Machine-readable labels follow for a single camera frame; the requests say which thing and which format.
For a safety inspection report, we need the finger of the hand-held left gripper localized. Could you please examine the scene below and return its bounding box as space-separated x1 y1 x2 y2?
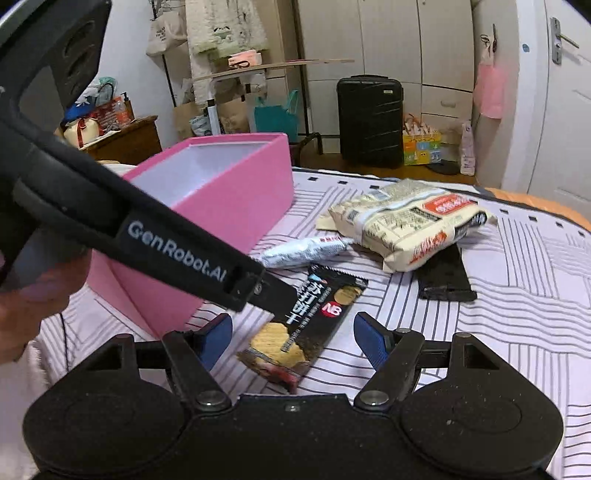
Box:
252 272 301 319

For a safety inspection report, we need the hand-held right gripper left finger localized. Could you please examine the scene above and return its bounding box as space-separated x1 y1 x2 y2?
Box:
65 313 233 413

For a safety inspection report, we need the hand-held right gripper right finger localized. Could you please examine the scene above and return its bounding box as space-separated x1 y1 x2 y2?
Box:
353 312 522 413

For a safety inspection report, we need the black cracker packet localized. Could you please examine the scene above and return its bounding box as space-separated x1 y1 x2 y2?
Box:
238 263 370 394

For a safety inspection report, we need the pink cardboard box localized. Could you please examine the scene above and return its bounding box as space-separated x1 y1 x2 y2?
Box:
88 133 295 337

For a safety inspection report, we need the person's left hand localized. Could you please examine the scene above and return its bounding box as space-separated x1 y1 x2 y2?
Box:
0 251 90 365

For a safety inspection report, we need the white blue snack bar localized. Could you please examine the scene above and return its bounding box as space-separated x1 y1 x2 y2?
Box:
263 235 354 269

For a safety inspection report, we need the wooden cabinet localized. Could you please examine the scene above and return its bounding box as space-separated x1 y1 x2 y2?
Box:
85 121 163 166

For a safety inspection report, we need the plain black flat packet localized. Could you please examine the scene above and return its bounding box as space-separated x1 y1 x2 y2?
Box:
418 244 478 303

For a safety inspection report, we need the cream bag with red ribbon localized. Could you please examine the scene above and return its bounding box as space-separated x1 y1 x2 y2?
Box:
64 117 103 148

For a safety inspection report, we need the brown paper bag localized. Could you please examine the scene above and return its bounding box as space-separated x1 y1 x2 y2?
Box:
217 97 252 134
173 102 208 139

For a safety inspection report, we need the large beige snack bag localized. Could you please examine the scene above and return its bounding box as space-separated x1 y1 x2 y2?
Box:
316 180 497 273

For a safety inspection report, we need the striped white bed sheet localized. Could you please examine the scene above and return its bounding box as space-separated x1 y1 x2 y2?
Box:
28 166 591 480

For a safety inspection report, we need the teal shopping bag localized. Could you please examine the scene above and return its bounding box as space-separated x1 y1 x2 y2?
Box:
254 90 300 144

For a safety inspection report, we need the beige tote bag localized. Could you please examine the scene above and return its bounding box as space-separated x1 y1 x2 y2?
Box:
147 9 188 57

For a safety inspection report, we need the black hard-shell suitcase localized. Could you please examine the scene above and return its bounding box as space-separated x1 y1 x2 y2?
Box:
336 75 404 169

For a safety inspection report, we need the colourful cardboard box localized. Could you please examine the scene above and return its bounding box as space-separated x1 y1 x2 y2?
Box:
403 115 443 166

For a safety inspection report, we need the white fluffy cardigan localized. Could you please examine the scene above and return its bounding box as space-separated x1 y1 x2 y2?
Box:
185 0 269 88

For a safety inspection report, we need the wooden folding table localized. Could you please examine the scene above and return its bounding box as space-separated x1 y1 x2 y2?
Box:
193 58 355 137

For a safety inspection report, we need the white printed plastic bag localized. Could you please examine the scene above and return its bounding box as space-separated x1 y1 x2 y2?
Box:
460 121 476 176

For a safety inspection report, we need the orange mattress cover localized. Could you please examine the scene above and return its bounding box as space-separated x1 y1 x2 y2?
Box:
480 187 591 232

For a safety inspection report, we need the pink plastic bag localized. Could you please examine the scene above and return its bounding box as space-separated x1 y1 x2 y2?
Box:
475 62 504 120

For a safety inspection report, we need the white wardrobe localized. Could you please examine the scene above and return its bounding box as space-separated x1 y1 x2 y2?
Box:
295 0 476 153

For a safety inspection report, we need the white door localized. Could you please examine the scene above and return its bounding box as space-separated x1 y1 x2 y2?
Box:
526 0 591 217

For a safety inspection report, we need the black cable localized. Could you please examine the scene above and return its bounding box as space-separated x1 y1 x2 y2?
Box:
59 313 71 372

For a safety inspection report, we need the silver door handle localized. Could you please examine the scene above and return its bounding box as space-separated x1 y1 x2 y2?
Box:
549 17 580 65

